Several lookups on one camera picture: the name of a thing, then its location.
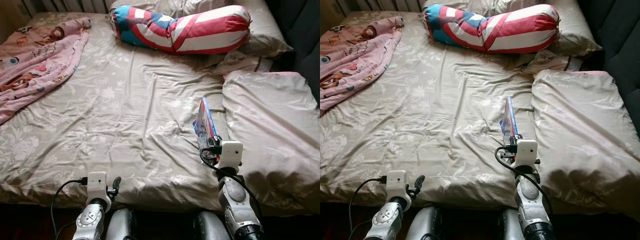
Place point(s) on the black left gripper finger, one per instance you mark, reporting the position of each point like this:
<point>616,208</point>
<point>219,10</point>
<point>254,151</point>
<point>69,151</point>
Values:
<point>117,182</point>
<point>420,181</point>

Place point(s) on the colourful comic book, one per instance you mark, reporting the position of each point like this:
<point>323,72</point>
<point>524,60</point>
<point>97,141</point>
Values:
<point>205,122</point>
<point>509,120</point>

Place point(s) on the pink cartoon print blanket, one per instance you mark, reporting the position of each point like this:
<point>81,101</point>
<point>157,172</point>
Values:
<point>35,65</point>
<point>355,60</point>

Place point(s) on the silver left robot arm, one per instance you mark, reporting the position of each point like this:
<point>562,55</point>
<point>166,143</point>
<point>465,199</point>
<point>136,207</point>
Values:
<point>89,220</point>
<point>387,220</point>

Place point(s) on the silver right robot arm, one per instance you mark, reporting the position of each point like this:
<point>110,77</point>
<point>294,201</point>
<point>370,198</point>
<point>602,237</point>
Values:
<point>240,205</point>
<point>532,205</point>

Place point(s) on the silver left robot leg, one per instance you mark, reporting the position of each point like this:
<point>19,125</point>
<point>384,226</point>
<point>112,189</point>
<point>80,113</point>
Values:
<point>425,225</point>
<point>120,225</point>

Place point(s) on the silver robot leg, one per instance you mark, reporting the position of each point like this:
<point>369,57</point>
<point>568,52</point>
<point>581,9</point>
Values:
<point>210,226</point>
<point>425,225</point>
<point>510,226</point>
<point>120,225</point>

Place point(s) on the bed with beige floral sheet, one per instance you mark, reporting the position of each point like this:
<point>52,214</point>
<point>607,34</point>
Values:
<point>130,125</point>
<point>440,125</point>

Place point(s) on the beige pillow with pink edge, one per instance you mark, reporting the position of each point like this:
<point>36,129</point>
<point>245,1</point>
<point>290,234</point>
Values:
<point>275,130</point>
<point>585,130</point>

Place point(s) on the silver right robot leg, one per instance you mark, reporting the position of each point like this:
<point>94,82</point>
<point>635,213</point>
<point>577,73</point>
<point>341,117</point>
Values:
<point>210,226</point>
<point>510,226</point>

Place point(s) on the red white blue bolster pillow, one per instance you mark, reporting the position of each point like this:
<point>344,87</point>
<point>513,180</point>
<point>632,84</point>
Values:
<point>500,29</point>
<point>190,30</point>

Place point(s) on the dark upholstered furniture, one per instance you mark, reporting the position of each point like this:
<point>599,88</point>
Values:
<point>615,45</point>
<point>300,35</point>

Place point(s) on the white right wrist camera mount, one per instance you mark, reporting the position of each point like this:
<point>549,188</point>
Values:
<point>231,154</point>
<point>526,152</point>

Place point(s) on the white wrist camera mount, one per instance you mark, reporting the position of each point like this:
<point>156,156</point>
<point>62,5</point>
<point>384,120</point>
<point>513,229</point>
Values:
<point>526,152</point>
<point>396,182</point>
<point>231,154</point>
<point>96,182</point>

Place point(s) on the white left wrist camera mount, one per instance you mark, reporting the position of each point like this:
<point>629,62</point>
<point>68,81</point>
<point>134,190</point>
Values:
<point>396,182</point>
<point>96,182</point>

